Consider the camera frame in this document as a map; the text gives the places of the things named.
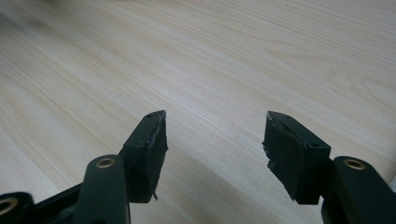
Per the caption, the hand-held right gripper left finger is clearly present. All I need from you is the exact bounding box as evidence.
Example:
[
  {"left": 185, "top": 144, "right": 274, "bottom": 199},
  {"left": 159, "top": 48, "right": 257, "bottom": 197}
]
[{"left": 119, "top": 109, "right": 169, "bottom": 204}]

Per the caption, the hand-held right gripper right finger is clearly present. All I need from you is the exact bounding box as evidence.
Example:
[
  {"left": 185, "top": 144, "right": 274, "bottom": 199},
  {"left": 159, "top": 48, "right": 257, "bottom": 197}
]
[{"left": 262, "top": 110, "right": 332, "bottom": 205}]

